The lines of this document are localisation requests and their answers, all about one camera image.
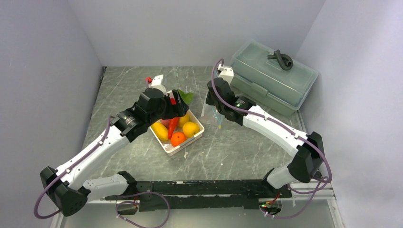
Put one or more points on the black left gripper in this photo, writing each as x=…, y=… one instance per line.
x=177, y=110

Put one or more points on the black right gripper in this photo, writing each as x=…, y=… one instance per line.
x=208, y=99

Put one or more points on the yellow toy mango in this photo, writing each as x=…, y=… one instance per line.
x=160, y=131

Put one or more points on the orange toy tangerine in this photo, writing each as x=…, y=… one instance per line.
x=177, y=138

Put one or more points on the yellow toy apple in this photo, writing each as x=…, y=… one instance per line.
x=190, y=129

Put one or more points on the white perforated plastic basket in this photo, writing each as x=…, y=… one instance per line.
x=166, y=145

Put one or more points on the clear zip top bag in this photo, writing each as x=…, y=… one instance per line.
x=210, y=115

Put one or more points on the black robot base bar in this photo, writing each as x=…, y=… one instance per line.
x=201, y=194

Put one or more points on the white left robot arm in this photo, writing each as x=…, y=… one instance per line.
x=69, y=186

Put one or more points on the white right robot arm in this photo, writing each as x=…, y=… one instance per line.
x=305, y=149

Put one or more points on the pink toy peach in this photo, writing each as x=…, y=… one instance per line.
x=166, y=122

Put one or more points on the orange toy carrot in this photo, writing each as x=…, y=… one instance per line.
x=172, y=126

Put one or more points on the red toy strawberry with leaves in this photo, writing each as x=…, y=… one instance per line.
x=186, y=96

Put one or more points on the green storage box clear lid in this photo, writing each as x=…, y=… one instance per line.
x=271, y=78

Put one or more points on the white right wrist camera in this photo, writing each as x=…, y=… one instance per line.
x=226, y=73

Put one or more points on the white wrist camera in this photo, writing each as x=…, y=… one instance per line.
x=226, y=73
x=156, y=82

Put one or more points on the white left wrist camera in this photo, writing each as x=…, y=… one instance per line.
x=156, y=82

